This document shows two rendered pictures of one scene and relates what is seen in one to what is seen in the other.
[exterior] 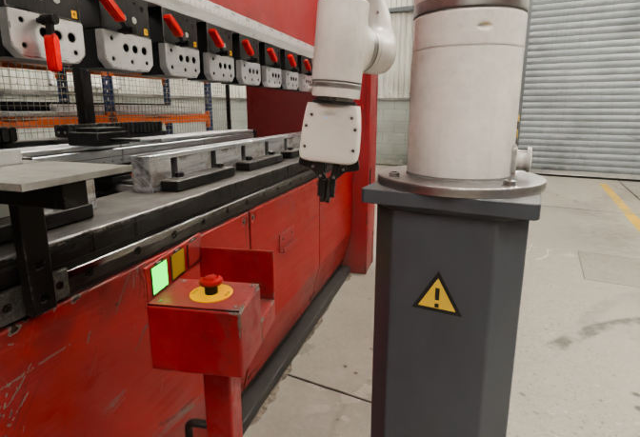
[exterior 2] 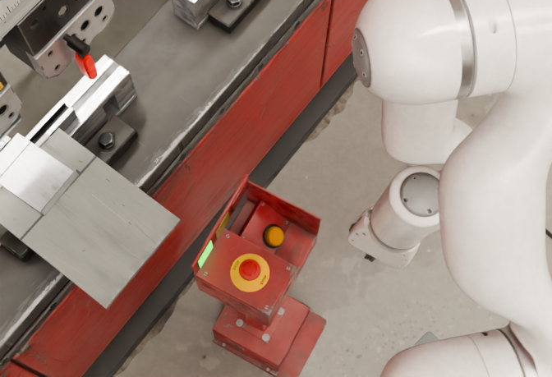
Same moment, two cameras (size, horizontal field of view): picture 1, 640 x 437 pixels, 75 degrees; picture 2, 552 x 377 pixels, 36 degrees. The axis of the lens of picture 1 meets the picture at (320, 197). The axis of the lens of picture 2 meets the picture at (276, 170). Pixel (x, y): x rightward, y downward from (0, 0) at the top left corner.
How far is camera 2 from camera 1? 1.24 m
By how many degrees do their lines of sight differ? 58
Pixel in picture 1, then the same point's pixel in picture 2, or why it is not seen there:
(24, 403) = not seen: hidden behind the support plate
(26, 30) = (56, 56)
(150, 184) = (194, 22)
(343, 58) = (400, 242)
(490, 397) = not seen: outside the picture
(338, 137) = (387, 255)
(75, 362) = not seen: hidden behind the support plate
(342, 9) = (407, 227)
